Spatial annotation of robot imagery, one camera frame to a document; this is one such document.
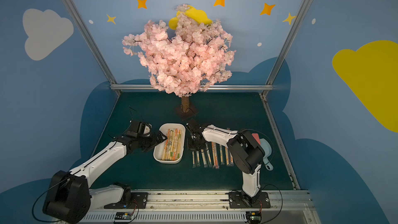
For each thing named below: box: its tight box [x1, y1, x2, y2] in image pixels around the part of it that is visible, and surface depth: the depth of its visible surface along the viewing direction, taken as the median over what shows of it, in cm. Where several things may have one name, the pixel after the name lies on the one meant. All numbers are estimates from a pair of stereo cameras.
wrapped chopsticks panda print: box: [161, 128, 174, 161], surface depth 92 cm
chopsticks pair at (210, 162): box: [205, 142, 213, 168], surface depth 90 cm
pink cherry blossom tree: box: [122, 3, 236, 114], surface depth 69 cm
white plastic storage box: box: [152, 122, 186, 165], surface depth 93 cm
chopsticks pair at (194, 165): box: [192, 150, 197, 168], surface depth 88 cm
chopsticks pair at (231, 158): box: [229, 150, 234, 166], surface depth 90 cm
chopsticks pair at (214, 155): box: [210, 141, 220, 170], surface depth 90 cm
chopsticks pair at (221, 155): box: [219, 144, 225, 165], surface depth 90 cm
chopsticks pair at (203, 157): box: [200, 149, 207, 168], surface depth 90 cm
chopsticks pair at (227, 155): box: [224, 146, 230, 165], surface depth 91 cm
